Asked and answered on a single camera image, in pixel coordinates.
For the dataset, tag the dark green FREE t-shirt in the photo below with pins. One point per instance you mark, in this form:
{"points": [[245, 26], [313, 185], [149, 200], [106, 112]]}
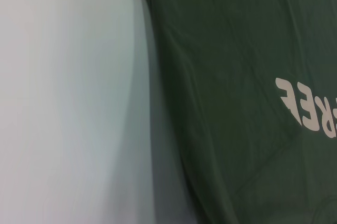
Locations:
{"points": [[237, 50]]}

